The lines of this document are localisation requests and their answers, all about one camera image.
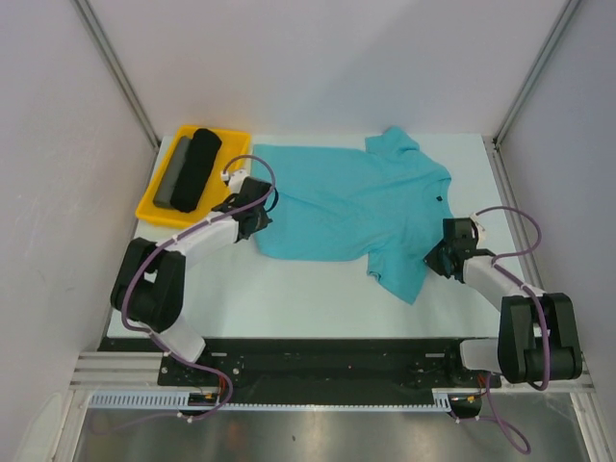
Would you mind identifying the turquoise t-shirt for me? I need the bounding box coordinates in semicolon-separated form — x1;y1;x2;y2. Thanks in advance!
252;127;452;304

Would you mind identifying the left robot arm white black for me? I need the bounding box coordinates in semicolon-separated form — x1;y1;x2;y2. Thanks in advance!
110;169;278;385

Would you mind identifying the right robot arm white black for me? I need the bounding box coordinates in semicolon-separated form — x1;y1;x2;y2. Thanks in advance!
424;218;582;390

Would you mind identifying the yellow plastic tray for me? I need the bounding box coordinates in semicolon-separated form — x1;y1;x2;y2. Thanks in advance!
136;125;251;229

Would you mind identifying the rolled grey t-shirt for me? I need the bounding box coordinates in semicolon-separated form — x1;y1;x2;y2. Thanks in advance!
153;137;192;209

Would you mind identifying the rolled black t-shirt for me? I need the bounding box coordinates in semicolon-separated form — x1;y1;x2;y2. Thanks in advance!
169;128;222;213

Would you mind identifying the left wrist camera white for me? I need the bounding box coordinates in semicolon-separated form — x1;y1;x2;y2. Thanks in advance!
220;168;249;193

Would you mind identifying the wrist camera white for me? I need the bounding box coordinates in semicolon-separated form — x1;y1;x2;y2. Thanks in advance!
469;214;487;244
220;168;249;193

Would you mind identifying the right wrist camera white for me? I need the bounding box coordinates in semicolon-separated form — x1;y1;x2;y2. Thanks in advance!
469;214;487;244

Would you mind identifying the grey slotted cable duct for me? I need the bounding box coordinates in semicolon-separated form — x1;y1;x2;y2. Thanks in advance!
89;390;479;413

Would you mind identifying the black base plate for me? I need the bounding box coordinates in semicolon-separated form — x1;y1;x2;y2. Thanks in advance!
98;337;501;406

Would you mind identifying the left aluminium frame post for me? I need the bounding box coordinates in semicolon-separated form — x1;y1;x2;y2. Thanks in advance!
69;0;161;150

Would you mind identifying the aluminium frame post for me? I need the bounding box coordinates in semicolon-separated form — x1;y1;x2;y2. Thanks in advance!
69;0;161;150
492;0;585;149

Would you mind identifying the right aluminium frame post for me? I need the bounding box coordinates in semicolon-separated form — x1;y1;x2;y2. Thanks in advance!
492;0;585;149

